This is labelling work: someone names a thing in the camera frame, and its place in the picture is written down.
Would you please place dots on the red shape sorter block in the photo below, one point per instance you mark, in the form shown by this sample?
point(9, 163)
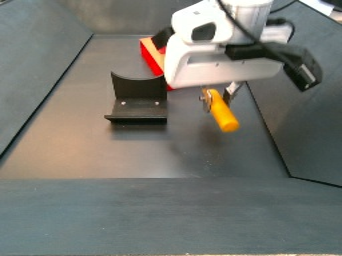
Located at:
point(152, 56)

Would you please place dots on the yellow oval peg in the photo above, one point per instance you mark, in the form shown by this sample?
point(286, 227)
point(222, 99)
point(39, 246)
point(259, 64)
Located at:
point(223, 116)

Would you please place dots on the black curved fixture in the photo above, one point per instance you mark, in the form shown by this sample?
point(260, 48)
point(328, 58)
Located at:
point(140, 100)

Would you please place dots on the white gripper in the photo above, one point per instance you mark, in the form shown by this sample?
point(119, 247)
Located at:
point(195, 60)

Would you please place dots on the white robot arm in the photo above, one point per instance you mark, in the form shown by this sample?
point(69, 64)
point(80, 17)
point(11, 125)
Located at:
point(206, 28)

